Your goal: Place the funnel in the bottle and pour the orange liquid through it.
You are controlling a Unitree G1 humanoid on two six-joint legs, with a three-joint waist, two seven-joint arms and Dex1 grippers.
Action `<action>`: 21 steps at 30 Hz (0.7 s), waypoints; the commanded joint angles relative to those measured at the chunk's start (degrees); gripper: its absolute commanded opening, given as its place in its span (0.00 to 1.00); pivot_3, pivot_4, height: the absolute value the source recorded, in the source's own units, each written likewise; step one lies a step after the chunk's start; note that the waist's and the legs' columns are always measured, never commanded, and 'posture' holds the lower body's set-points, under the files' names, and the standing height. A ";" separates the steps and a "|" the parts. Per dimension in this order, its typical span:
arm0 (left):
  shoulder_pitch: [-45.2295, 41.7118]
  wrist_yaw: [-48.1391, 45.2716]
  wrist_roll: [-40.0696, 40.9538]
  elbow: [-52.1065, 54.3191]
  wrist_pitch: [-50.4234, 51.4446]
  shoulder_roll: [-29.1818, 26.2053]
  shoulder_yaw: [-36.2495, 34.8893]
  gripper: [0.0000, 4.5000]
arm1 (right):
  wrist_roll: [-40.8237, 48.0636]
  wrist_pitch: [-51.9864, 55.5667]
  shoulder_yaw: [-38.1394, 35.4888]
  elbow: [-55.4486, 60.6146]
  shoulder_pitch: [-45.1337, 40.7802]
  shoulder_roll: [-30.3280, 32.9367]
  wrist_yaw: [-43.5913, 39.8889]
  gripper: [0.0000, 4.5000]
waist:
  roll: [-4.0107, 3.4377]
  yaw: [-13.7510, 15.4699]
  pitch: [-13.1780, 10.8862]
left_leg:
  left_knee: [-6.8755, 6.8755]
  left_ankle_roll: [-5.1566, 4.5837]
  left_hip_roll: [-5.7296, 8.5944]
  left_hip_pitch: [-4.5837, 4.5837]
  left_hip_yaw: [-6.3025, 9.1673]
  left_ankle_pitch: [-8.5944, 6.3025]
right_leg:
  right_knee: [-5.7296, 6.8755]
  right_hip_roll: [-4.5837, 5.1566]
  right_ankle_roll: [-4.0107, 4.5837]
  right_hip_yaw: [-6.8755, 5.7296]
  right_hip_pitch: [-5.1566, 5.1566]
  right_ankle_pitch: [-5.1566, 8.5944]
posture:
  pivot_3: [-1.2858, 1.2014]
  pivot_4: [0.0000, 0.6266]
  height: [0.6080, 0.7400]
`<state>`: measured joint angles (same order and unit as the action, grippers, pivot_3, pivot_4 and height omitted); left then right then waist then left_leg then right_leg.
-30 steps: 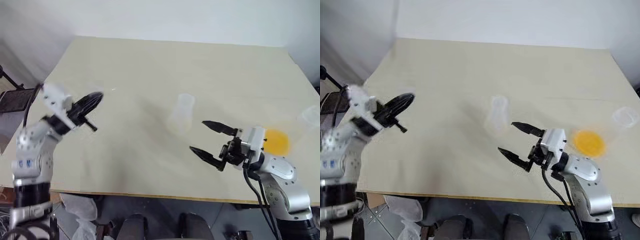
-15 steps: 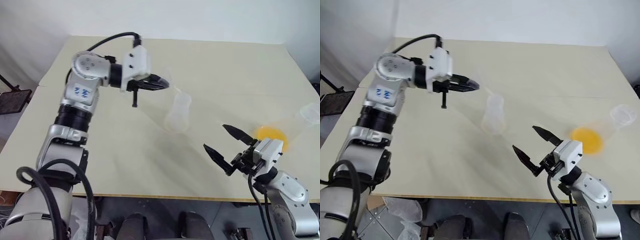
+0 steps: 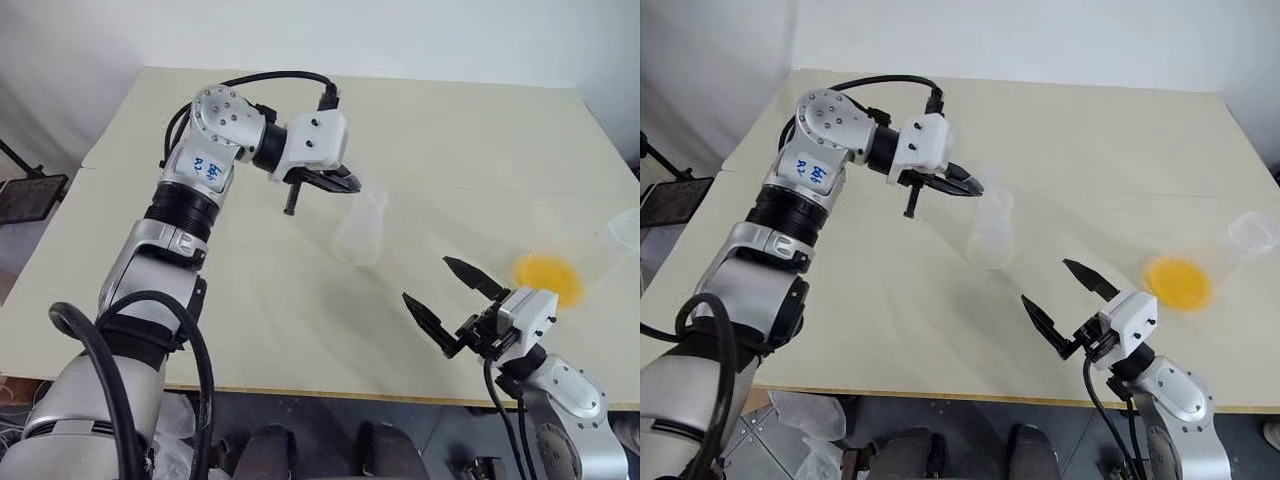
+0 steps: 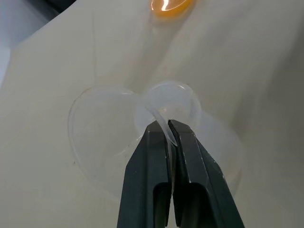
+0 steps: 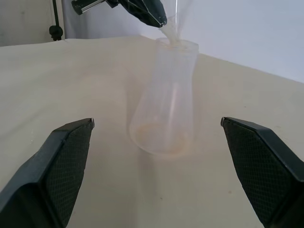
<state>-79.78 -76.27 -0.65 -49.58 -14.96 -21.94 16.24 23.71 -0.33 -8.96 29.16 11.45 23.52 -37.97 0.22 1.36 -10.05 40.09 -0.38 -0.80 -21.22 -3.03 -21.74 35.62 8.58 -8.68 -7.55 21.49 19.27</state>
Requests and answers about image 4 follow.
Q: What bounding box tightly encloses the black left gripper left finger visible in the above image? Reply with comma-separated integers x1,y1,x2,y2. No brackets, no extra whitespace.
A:
116,120,174,228

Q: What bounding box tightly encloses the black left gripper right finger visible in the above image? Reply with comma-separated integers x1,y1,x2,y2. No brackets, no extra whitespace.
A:
167,119,246,228

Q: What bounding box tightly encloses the clear plastic cup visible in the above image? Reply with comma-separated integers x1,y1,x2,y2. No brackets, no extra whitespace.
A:
67,80,244,202

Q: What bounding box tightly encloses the clear bottle with orange liquid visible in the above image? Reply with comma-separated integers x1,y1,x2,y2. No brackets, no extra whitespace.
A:
140,0,193,79

